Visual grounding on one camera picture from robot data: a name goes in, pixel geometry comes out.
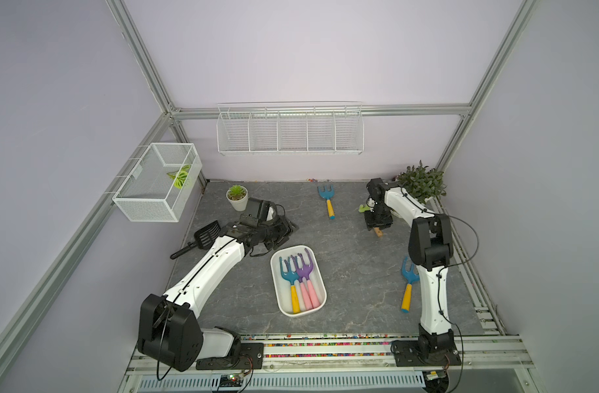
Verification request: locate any white wire side basket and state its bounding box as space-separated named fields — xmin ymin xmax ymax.
xmin=112 ymin=142 xmax=202 ymax=223

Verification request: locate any small white potted plant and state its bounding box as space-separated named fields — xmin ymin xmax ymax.
xmin=226 ymin=184 xmax=249 ymax=212

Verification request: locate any teal rake yellow handle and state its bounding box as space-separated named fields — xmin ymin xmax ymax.
xmin=317 ymin=184 xmax=335 ymax=219
xmin=279 ymin=257 xmax=301 ymax=314
xmin=401 ymin=256 xmax=420 ymax=313

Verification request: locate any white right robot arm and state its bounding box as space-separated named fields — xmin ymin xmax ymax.
xmin=364 ymin=178 xmax=456 ymax=360

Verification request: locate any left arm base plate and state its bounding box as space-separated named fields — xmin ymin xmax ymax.
xmin=196 ymin=342 xmax=264 ymax=370

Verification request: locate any white storage tray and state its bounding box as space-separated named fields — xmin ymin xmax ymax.
xmin=271 ymin=245 xmax=327 ymax=318

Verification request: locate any green rake wooden handle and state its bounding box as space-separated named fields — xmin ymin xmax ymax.
xmin=358 ymin=205 xmax=383 ymax=237

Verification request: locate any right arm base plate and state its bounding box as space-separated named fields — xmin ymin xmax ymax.
xmin=390 ymin=340 xmax=462 ymax=368

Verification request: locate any green leaf toy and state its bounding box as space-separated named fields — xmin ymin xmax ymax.
xmin=168 ymin=165 xmax=191 ymax=189

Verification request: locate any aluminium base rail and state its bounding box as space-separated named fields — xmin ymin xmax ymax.
xmin=119 ymin=334 xmax=546 ymax=392

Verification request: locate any white wire wall shelf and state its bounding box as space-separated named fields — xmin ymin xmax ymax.
xmin=216 ymin=102 xmax=365 ymax=155

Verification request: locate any purple rake pink handle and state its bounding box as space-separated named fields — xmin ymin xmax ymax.
xmin=292 ymin=253 xmax=313 ymax=310
xmin=297 ymin=247 xmax=321 ymax=309

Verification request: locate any black slotted scoop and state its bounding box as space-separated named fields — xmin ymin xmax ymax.
xmin=170 ymin=220 xmax=222 ymax=260

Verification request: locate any large white potted plant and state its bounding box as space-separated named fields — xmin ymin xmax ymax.
xmin=395 ymin=160 xmax=447 ymax=202

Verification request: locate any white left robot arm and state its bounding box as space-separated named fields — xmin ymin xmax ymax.
xmin=137 ymin=198 xmax=299 ymax=372

